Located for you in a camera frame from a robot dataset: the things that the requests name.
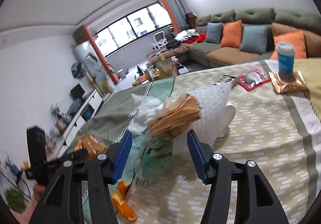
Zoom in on red clear plastic packet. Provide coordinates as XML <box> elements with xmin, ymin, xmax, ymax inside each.
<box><xmin>238</xmin><ymin>68</ymin><xmax>270</xmax><ymax>92</ymax></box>

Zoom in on teal cushion far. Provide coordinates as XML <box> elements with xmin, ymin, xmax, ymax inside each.
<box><xmin>205</xmin><ymin>22</ymin><xmax>222</xmax><ymax>44</ymax></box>

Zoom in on black glass coffee table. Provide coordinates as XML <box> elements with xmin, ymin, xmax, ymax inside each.
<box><xmin>132</xmin><ymin>55</ymin><xmax>191</xmax><ymax>87</ymax></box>

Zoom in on blue lidded cup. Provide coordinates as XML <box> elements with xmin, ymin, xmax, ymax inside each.
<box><xmin>276</xmin><ymin>42</ymin><xmax>295</xmax><ymax>72</ymax></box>

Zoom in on white office chair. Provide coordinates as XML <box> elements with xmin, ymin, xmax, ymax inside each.
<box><xmin>152</xmin><ymin>31</ymin><xmax>168</xmax><ymax>50</ymax></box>

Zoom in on black monitor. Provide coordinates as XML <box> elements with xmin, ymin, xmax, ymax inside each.
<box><xmin>70</xmin><ymin>84</ymin><xmax>85</xmax><ymax>100</ymax></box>

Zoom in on green brown sectional sofa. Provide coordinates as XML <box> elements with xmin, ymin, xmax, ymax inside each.
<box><xmin>147</xmin><ymin>7</ymin><xmax>321</xmax><ymax>69</ymax></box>

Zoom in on person's left hand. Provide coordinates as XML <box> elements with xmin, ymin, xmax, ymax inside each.
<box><xmin>33</xmin><ymin>184</ymin><xmax>46</xmax><ymax>202</ymax></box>

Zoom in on white black tv cabinet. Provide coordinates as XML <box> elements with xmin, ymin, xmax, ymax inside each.
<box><xmin>48</xmin><ymin>90</ymin><xmax>103</xmax><ymax>159</ymax></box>

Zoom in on orange cushion near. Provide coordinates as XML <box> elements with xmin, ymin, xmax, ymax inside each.
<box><xmin>269</xmin><ymin>30</ymin><xmax>307</xmax><ymax>61</ymax></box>

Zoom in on right orange grey curtain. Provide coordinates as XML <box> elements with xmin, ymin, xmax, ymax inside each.
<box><xmin>161</xmin><ymin>0</ymin><xmax>190</xmax><ymax>34</ymax></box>

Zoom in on large black framed window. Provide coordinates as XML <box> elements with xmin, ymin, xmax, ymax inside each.
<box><xmin>95</xmin><ymin>2</ymin><xmax>171</xmax><ymax>56</ymax></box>

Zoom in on orange cushion far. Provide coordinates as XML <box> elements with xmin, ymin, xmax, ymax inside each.
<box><xmin>220</xmin><ymin>20</ymin><xmax>243</xmax><ymax>49</ymax></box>

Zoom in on teal cushion near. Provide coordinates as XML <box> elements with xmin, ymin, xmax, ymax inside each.
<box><xmin>239</xmin><ymin>25</ymin><xmax>269</xmax><ymax>55</ymax></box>

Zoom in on gold snack wrappers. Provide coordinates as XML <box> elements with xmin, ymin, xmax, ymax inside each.
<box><xmin>148</xmin><ymin>93</ymin><xmax>201</xmax><ymax>139</ymax></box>

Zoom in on white tissue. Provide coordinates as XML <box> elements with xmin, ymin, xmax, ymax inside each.
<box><xmin>128</xmin><ymin>94</ymin><xmax>163</xmax><ymax>136</ymax></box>

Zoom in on gold foil packet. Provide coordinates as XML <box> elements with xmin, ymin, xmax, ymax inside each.
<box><xmin>269</xmin><ymin>71</ymin><xmax>308</xmax><ymax>94</ymax></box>

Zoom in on tall green potted plant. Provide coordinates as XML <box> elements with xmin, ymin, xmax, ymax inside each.
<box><xmin>86</xmin><ymin>52</ymin><xmax>114</xmax><ymax>94</ymax></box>

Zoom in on white standing air conditioner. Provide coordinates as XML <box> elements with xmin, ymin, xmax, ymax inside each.
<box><xmin>73</xmin><ymin>41</ymin><xmax>106</xmax><ymax>92</ymax></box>

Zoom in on left orange curtain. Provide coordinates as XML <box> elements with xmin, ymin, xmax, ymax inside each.
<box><xmin>81</xmin><ymin>25</ymin><xmax>119</xmax><ymax>85</ymax></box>

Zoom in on orange cushion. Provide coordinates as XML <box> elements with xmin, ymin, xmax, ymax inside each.
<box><xmin>220</xmin><ymin>20</ymin><xmax>243</xmax><ymax>49</ymax></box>
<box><xmin>269</xmin><ymin>30</ymin><xmax>307</xmax><ymax>61</ymax></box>

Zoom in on white small trash can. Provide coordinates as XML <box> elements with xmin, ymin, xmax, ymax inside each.
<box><xmin>117</xmin><ymin>69</ymin><xmax>126</xmax><ymax>80</ymax></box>

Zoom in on green foil snack bag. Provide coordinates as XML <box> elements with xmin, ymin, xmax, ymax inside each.
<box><xmin>134</xmin><ymin>136</ymin><xmax>173</xmax><ymax>186</ymax></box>

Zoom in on teal cushion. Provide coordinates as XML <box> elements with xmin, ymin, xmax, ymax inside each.
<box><xmin>239</xmin><ymin>25</ymin><xmax>269</xmax><ymax>55</ymax></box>
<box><xmin>205</xmin><ymin>22</ymin><xmax>222</xmax><ymax>44</ymax></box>

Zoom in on orange peel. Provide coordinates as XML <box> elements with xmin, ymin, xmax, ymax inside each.
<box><xmin>111</xmin><ymin>180</ymin><xmax>138</xmax><ymax>222</ymax></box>

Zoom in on patterned green tablecloth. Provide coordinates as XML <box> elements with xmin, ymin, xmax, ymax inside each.
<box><xmin>76</xmin><ymin>58</ymin><xmax>320</xmax><ymax>223</ymax></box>

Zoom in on framed picture on cabinet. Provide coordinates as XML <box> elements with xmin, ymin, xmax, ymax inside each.
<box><xmin>55</xmin><ymin>119</ymin><xmax>67</xmax><ymax>133</ymax></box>

